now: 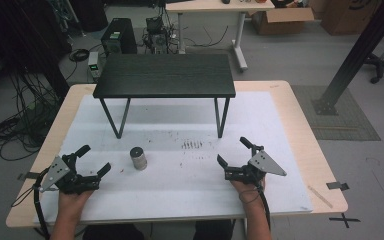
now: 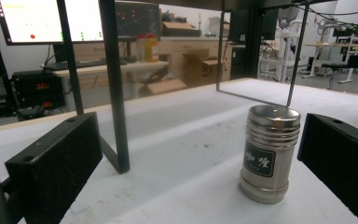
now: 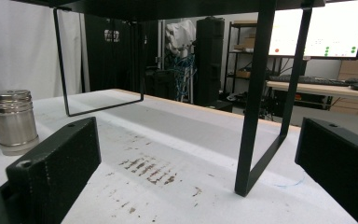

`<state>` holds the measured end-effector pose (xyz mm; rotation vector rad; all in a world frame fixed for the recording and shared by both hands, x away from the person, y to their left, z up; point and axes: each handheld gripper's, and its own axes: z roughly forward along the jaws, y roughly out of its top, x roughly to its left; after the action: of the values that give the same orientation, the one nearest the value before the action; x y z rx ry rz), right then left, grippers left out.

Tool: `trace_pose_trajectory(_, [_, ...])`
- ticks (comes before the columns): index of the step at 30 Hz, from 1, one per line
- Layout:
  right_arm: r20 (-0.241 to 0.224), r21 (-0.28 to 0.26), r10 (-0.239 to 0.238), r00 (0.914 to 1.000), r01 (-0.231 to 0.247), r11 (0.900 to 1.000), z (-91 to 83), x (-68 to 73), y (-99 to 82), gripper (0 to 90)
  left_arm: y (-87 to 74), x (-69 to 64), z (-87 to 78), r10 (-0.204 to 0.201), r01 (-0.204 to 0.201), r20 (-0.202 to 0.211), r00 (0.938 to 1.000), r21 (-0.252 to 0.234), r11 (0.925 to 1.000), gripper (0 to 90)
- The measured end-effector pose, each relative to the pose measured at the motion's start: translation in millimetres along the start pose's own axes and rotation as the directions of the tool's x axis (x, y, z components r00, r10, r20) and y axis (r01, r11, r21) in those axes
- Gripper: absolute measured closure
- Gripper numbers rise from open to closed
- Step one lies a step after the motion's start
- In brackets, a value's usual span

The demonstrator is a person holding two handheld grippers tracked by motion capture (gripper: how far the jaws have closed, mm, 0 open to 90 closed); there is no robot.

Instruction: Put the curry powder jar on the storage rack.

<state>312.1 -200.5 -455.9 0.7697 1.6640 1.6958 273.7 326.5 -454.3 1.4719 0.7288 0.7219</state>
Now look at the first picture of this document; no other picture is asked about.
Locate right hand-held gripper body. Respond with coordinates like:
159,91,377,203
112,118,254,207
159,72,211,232
224,143,288,186

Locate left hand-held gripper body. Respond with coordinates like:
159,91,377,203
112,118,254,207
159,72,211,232
39,153,101,196

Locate grey metal cylinder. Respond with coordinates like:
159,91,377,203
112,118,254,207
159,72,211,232
129,146,148,171

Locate person's left hand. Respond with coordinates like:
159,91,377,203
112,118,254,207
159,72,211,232
57,188,95,218

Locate person's right hand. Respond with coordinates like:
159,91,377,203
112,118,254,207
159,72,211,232
230,177,267,210

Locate white mat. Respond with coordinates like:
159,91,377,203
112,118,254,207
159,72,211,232
33,90,314,226

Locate person's dark trousers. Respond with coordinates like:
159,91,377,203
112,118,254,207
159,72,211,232
81,219,236,240

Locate grey power supply unit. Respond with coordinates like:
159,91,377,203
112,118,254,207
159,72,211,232
87,51,102,81

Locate grey floor mat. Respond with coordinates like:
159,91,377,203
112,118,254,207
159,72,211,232
291,84,382,142

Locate black shelf stand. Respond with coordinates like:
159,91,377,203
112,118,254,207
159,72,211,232
92,53,237,140

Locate black computer tower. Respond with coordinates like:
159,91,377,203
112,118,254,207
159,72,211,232
100,17,138,57

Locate open cardboard box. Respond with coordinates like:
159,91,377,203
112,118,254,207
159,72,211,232
250,7,316,37

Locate light wooden desk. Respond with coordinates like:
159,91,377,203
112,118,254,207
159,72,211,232
165,0,276,73

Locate large cardboard box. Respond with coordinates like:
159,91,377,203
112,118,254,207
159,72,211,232
319,0,381,36

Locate black hair tie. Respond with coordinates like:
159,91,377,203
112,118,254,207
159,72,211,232
238,189,262,205

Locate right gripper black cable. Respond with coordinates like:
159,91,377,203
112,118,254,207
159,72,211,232
255,182,272,231

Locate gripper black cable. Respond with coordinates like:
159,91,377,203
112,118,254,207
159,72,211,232
11,167,61,240
255,182,272,231

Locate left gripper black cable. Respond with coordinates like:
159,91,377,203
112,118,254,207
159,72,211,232
11,167,61,240

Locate bundle of black cables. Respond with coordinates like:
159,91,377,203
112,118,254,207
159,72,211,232
0,69,64,162

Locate black electronics with wires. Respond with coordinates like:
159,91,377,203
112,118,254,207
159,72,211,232
141,15,180,55

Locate black metal post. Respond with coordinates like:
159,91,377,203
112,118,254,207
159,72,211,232
311,0,384,117

